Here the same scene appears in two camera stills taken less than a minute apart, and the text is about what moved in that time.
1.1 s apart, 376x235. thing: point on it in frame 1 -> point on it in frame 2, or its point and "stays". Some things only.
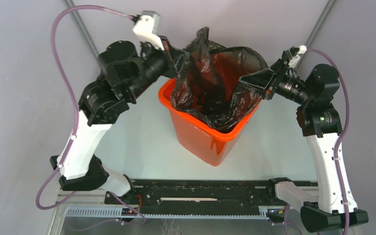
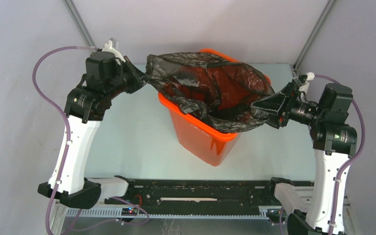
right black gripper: [261, 80] -> [279, 104]
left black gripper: [176, 57] -> [139, 77]
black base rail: [237, 193] stays
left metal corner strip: [70, 4] stays
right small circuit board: [275, 215] stays
